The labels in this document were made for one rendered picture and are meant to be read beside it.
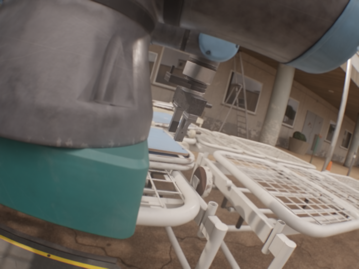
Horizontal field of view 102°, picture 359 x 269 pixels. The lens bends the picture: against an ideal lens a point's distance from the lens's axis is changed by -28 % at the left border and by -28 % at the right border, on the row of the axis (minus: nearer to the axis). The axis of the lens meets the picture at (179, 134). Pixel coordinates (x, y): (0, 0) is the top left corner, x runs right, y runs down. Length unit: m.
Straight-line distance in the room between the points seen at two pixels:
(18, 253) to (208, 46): 0.65
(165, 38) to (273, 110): 6.13
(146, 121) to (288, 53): 0.14
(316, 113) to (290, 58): 12.08
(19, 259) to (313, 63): 0.62
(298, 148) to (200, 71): 9.02
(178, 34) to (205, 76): 0.17
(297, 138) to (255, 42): 9.29
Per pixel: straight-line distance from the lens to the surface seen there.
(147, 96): 0.15
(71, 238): 1.07
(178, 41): 0.45
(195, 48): 0.46
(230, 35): 0.18
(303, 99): 11.05
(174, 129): 0.67
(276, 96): 6.56
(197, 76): 0.57
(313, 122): 12.06
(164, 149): 0.75
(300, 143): 9.44
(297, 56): 0.20
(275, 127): 6.49
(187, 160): 0.73
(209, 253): 0.60
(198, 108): 0.57
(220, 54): 0.44
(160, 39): 0.46
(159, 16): 0.18
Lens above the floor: 0.74
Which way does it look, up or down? 9 degrees down
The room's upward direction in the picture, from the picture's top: 15 degrees clockwise
